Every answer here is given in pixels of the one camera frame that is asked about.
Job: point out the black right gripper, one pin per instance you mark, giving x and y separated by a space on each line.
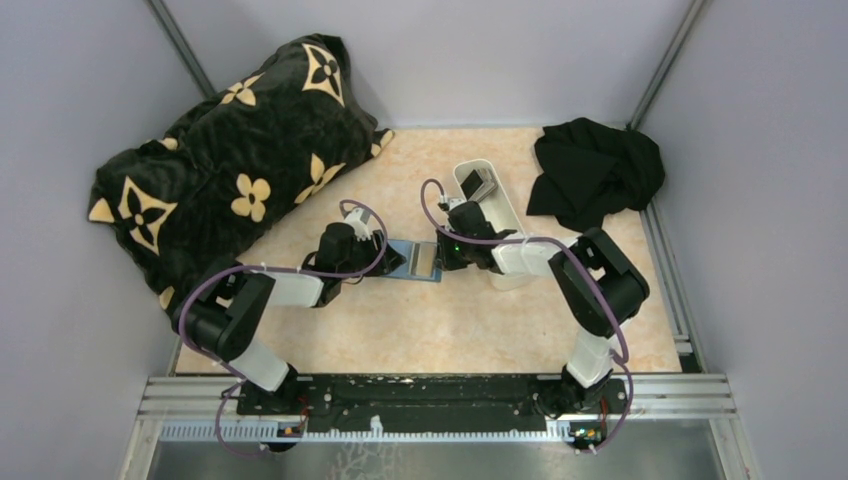
445 250

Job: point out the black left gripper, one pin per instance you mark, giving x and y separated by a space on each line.
385 259

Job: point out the blue leather card holder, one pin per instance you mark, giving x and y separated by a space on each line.
410 260

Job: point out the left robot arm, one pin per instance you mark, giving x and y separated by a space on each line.
223 319

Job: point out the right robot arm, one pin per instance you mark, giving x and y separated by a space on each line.
599 283

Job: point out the white oblong plastic bin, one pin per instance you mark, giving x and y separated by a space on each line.
498 210

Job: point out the black flower-patterned pillow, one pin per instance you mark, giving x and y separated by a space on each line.
230 168

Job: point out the black cloth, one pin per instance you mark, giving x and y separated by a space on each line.
589 171

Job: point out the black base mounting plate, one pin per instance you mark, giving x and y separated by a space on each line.
462 404

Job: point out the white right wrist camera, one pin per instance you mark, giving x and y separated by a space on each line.
447 203

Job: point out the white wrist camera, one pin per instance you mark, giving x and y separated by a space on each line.
357 218
447 203

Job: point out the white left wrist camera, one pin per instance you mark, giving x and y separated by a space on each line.
357 218

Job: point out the aluminium front rail frame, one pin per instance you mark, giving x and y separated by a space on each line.
204 408

